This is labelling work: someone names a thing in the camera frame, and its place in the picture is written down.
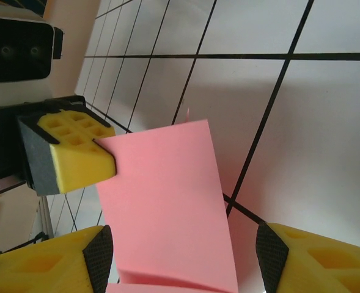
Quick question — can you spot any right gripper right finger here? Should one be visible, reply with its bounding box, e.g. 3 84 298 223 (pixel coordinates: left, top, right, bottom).
255 222 360 293

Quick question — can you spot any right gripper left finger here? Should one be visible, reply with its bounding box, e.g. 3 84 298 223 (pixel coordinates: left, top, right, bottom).
0 224 116 293

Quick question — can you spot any pink paper sheet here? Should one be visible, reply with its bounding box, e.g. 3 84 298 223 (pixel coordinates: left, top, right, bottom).
95 108 240 293

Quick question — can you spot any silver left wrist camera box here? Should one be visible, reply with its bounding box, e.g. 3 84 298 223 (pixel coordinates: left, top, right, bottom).
0 7 66 84

